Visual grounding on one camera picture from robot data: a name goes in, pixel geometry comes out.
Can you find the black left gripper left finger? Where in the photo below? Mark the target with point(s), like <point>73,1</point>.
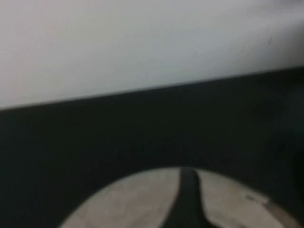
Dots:
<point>179,209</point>

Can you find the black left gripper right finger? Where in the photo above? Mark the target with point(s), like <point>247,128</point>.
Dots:
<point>197,209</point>

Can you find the steel lid with black knob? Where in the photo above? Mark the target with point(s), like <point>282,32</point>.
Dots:
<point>133,202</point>

